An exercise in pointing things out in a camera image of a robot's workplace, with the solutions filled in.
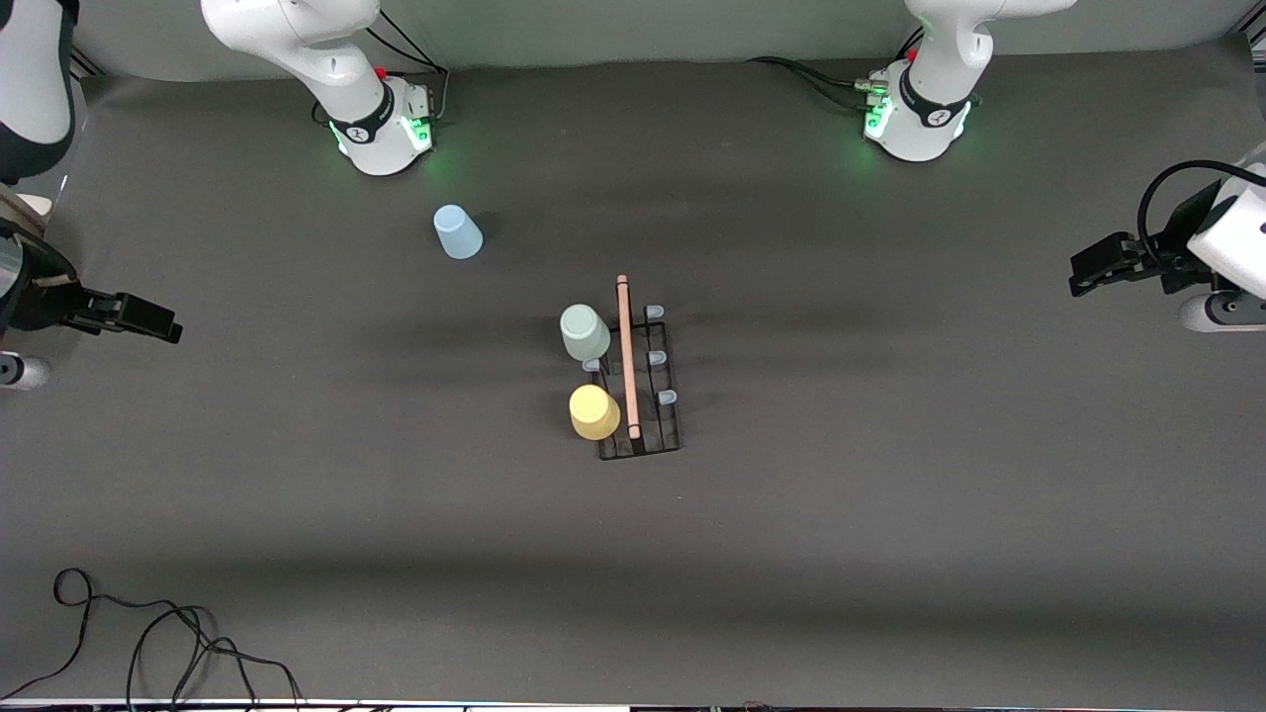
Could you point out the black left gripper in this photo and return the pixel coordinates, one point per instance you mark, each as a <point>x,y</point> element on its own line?
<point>1174,240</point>

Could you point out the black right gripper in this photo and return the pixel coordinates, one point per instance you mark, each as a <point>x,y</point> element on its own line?
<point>40,296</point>

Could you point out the pale green plastic cup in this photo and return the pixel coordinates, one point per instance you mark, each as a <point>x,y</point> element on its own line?
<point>586,333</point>

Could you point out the yellow plastic cup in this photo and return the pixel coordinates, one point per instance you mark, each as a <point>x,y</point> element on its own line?
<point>594,412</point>

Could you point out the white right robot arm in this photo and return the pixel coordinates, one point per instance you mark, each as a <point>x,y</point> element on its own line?
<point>336,59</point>

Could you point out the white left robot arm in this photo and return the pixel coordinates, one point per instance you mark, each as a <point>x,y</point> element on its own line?
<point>930,99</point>

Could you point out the light blue plastic cup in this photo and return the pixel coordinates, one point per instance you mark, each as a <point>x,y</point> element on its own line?
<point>458,233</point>

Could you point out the beige background box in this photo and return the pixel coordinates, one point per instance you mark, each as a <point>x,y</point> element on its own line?
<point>38,206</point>

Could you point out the dark grey table mat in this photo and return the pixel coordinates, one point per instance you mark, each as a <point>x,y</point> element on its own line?
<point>791,544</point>

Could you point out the black frame rail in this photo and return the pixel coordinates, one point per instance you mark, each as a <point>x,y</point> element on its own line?
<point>87,65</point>

